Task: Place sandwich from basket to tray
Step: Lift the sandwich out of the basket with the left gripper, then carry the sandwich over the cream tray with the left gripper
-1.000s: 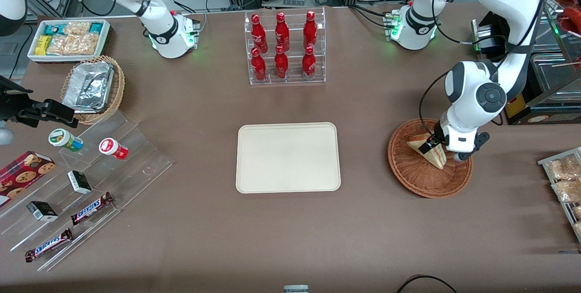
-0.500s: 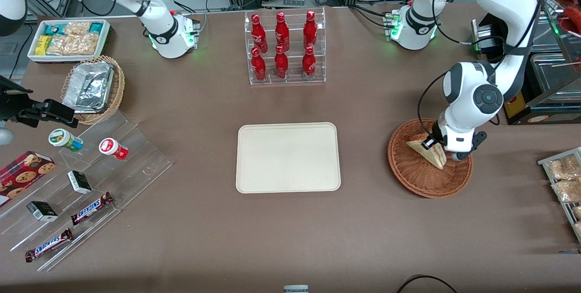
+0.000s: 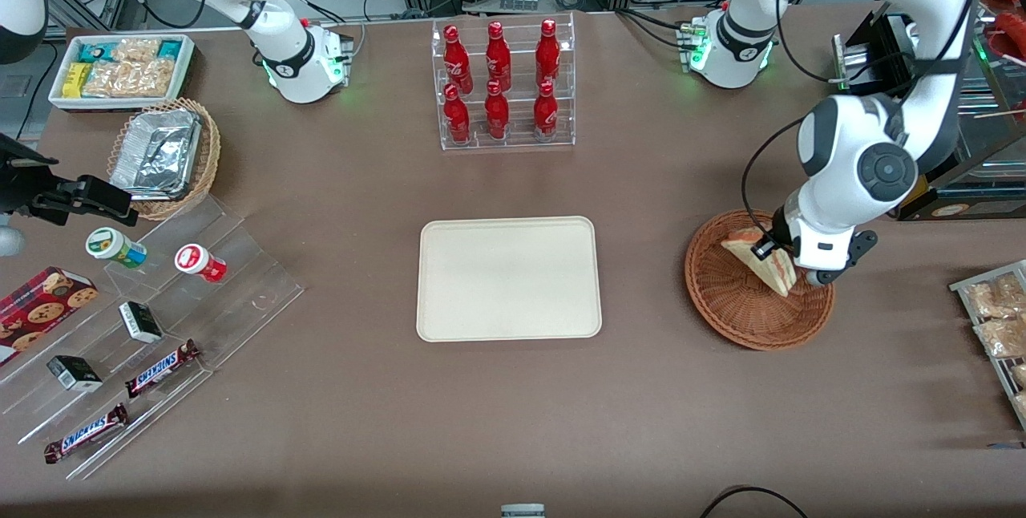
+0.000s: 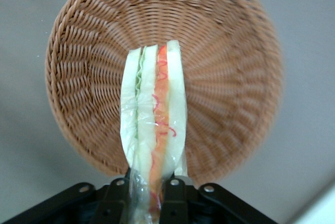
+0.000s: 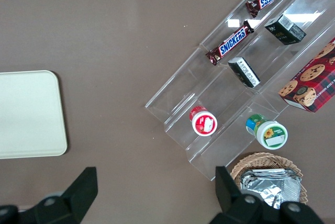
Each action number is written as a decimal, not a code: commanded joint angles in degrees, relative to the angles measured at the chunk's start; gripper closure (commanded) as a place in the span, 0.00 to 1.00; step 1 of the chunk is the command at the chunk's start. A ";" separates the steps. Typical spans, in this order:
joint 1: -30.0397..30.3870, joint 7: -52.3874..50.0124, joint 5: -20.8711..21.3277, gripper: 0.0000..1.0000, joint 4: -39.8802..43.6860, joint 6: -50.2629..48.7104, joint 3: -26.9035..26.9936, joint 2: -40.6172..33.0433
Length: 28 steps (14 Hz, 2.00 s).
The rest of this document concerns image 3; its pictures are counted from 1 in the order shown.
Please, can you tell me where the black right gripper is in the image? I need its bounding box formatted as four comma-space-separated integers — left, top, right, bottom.
0, 167, 139, 227

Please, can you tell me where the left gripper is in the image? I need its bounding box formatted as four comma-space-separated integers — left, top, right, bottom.
751, 205, 879, 286

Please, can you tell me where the triangular sandwich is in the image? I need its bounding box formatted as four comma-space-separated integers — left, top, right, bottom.
721, 228, 800, 298

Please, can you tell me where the round brown wicker basket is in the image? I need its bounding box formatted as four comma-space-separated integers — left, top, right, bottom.
684, 209, 836, 352

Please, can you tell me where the oval tan wicker basket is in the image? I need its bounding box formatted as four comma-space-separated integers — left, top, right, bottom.
107, 97, 222, 221

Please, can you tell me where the tray of packaged snacks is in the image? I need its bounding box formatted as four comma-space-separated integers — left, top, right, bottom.
949, 260, 1026, 431

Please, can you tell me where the cream rectangular tray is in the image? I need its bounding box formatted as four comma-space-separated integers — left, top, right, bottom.
415, 216, 604, 342

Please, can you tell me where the green-lid white cup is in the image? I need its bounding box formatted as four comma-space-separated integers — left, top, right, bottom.
86, 227, 148, 269

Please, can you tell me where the aluminium foil container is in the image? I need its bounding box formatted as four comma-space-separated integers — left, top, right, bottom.
110, 108, 202, 200

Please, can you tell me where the red-lid white cup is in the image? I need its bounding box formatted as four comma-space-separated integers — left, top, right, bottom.
175, 244, 228, 284

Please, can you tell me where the yellow snack packet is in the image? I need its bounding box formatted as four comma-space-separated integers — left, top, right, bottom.
63, 63, 93, 99

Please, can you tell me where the clear rice cracker bag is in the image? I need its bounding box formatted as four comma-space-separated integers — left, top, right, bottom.
112, 38, 161, 64
84, 59, 177, 99

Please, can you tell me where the small black carton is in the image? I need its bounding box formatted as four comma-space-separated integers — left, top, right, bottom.
119, 301, 164, 344
46, 355, 104, 393

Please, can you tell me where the red chocolate cookie box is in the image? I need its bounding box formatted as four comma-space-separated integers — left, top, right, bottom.
0, 266, 99, 367

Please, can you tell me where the white snack bin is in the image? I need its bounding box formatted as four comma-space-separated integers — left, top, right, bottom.
48, 34, 196, 111

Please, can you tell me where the clear acrylic stepped display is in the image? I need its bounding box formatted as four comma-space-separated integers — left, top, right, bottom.
0, 196, 306, 481

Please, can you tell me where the black glass food warmer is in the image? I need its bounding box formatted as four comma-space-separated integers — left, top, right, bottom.
834, 0, 1026, 222

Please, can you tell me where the Snickers chocolate bar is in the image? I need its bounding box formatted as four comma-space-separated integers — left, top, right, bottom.
44, 403, 130, 464
124, 339, 201, 399

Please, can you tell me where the silver device with green light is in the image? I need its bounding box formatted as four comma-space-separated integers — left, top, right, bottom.
832, 33, 865, 91

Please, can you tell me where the red cola bottle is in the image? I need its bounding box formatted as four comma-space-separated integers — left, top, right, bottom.
443, 83, 471, 146
484, 80, 511, 140
442, 24, 474, 95
535, 18, 561, 87
534, 80, 559, 142
486, 21, 512, 92

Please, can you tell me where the clear acrylic bottle rack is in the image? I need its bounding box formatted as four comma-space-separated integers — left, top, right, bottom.
431, 11, 576, 152

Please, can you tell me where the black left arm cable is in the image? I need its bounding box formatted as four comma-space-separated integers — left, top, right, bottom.
741, 0, 850, 224

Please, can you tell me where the black looped cable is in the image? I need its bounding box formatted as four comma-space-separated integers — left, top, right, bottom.
700, 485, 810, 518

